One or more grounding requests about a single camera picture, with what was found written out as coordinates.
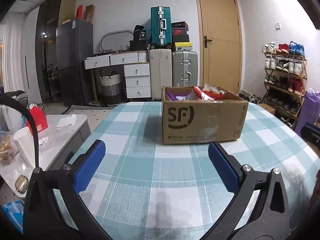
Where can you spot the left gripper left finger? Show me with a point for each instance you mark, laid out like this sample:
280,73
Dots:
42,217

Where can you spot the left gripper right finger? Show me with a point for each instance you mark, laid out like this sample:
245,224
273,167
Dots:
270,215

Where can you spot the red white snack bag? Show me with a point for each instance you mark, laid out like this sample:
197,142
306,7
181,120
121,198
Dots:
209,93

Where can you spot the purple white snack bag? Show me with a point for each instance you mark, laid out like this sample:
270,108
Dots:
181,97

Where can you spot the right hand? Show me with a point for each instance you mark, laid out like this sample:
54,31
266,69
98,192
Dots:
316,190

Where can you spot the purple plastic bag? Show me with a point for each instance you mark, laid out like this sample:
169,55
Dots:
309,111

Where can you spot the blue patterned bag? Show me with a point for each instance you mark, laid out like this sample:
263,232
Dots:
14,212

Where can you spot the earbuds case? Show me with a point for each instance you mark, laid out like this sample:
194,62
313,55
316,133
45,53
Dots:
21,184

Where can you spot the small cardboard box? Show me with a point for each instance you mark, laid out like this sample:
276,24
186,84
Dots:
267,108

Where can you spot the grey side table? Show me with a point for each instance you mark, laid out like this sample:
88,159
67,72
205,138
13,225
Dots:
61,143

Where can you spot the wooden shoe rack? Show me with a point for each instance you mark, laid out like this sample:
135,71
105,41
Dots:
285,80

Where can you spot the white paper cup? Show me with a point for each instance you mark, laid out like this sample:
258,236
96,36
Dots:
23,140

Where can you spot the teal plaid tablecloth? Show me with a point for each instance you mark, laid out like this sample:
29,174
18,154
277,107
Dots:
144,189

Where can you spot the red paper bag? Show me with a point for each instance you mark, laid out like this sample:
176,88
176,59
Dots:
39,117

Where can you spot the patterned floor rug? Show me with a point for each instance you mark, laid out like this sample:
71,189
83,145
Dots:
87,108

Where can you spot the cardboard SF box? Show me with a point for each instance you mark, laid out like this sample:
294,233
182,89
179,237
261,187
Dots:
200,121

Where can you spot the woven laundry basket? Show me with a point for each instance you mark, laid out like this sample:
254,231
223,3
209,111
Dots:
112,89

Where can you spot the wooden door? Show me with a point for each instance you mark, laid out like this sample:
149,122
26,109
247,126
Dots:
220,43

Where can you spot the silver suitcase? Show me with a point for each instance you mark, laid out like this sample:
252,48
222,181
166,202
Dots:
184,68

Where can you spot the black tall cabinet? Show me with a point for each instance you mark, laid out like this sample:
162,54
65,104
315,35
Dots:
52,14

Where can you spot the stacked shoe boxes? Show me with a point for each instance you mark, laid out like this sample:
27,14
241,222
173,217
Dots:
180,37

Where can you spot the white drawer desk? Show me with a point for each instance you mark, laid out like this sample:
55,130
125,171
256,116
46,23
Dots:
136,71

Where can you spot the beige suitcase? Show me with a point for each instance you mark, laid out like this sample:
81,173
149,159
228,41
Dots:
160,71

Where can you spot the dark grey refrigerator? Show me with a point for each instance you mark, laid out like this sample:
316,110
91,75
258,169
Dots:
74,44

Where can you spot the teal suitcase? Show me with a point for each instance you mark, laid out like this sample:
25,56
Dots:
161,33

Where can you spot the black bag on desk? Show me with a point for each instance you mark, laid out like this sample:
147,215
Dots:
139,42

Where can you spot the white curtain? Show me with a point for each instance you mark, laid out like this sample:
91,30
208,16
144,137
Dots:
11,41

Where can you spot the arched metal mirror frame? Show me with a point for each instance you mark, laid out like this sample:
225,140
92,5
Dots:
116,41

